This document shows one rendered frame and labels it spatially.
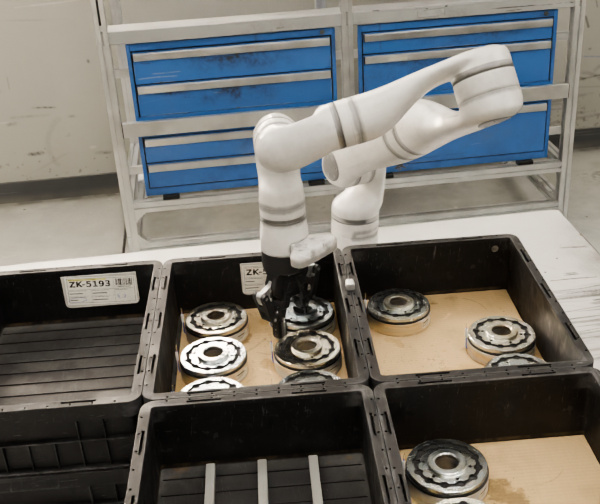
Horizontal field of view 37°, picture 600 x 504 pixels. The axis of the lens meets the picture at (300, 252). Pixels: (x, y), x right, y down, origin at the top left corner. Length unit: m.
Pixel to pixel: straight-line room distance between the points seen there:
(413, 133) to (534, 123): 2.09
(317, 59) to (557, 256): 1.49
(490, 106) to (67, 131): 3.09
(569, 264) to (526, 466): 0.83
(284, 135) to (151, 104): 1.99
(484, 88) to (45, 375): 0.79
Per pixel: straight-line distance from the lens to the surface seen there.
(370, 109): 1.31
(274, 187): 1.34
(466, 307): 1.55
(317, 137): 1.30
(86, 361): 1.49
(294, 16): 3.18
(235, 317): 1.48
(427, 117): 1.44
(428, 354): 1.43
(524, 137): 3.53
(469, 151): 3.48
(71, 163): 4.27
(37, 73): 4.15
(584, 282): 1.93
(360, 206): 1.72
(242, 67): 3.22
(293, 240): 1.36
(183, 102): 3.25
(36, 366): 1.51
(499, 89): 1.32
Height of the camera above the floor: 1.62
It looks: 27 degrees down
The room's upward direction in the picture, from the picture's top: 3 degrees counter-clockwise
